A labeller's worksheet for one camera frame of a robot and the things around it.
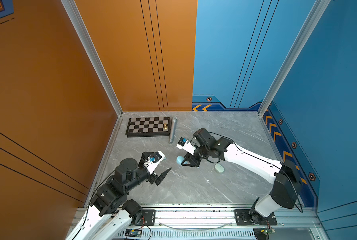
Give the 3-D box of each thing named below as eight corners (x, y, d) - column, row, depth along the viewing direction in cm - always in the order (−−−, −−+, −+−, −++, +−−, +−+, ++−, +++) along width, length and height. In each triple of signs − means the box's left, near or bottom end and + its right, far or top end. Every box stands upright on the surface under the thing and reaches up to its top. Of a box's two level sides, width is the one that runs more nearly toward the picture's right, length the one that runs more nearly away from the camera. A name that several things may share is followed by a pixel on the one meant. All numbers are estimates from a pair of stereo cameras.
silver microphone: (167, 143, 103) (167, 141, 101) (172, 119, 117) (172, 117, 115) (172, 143, 103) (172, 141, 101) (177, 120, 117) (176, 117, 115)
